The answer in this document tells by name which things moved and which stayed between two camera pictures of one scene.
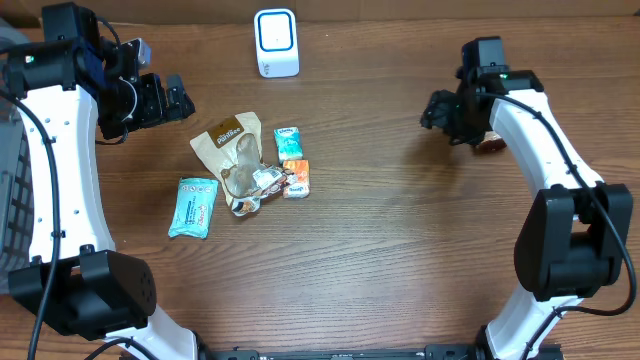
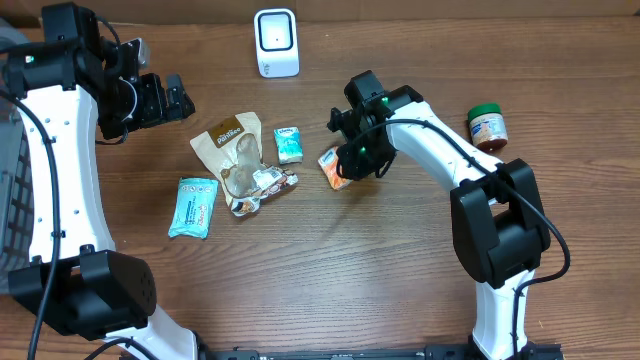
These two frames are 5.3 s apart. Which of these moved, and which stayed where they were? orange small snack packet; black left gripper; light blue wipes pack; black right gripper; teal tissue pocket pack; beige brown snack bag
Moved: black right gripper; orange small snack packet
Stayed: light blue wipes pack; teal tissue pocket pack; beige brown snack bag; black left gripper
